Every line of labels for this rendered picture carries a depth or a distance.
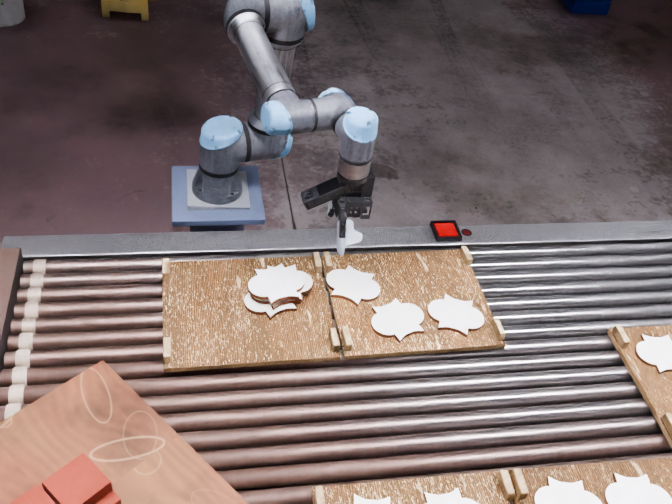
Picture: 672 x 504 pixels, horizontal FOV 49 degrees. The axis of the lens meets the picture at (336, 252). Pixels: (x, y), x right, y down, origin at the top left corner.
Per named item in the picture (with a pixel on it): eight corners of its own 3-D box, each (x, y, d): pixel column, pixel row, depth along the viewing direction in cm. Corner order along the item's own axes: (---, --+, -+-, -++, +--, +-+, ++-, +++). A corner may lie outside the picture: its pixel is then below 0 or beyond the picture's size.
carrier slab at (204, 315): (162, 266, 193) (162, 261, 192) (317, 259, 201) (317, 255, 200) (163, 373, 168) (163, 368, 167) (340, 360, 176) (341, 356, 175)
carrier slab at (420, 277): (320, 259, 202) (320, 255, 201) (462, 253, 210) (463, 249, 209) (344, 360, 177) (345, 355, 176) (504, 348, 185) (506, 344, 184)
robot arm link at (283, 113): (210, -25, 182) (275, 111, 157) (253, -25, 186) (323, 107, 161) (206, 15, 190) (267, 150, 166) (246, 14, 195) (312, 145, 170)
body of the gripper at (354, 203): (369, 222, 177) (377, 181, 169) (334, 222, 175) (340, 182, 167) (362, 201, 182) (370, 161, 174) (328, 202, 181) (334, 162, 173)
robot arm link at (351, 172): (342, 166, 164) (335, 145, 170) (339, 183, 167) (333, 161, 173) (374, 166, 166) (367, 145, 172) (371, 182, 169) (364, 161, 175)
